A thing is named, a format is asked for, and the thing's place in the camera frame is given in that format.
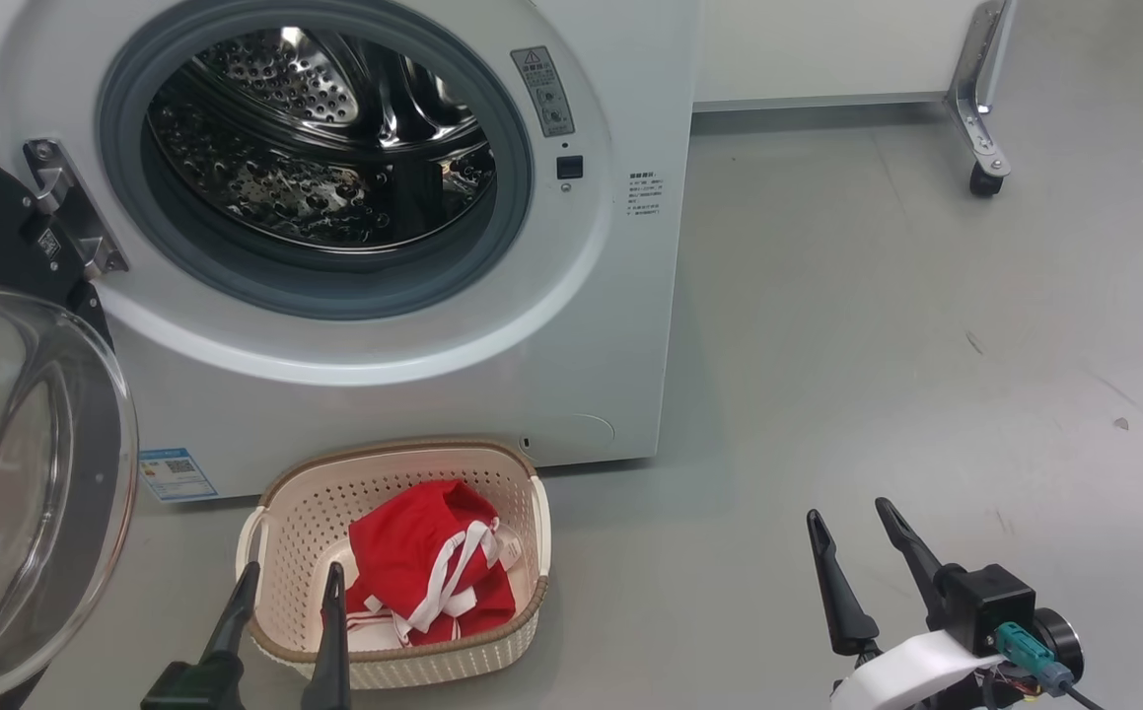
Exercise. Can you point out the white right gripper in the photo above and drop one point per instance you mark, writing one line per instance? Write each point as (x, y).
(906, 675)

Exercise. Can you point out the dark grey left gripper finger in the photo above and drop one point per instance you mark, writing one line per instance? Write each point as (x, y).
(332, 661)
(206, 680)

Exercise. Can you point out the red and white garment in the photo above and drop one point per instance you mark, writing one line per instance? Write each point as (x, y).
(403, 542)

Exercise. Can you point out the cream perforated laundry basket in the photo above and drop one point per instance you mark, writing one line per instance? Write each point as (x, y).
(305, 513)

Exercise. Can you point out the white washing machine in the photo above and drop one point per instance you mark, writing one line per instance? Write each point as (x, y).
(551, 325)

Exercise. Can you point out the metal door hinge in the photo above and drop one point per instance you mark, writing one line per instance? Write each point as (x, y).
(68, 207)

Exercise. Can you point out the steel washing machine drum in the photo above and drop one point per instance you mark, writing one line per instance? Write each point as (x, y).
(315, 148)

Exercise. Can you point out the blue energy label sticker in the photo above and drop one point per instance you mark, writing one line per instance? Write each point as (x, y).
(177, 475)

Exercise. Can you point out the round drain filter cover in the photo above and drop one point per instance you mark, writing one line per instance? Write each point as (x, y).
(571, 437)

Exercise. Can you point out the metal partition foot with caster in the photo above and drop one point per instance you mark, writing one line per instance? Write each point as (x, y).
(975, 108)

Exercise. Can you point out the grey warning sticker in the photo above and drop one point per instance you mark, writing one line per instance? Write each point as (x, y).
(543, 91)

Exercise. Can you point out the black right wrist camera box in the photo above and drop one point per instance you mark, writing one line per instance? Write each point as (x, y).
(990, 597)

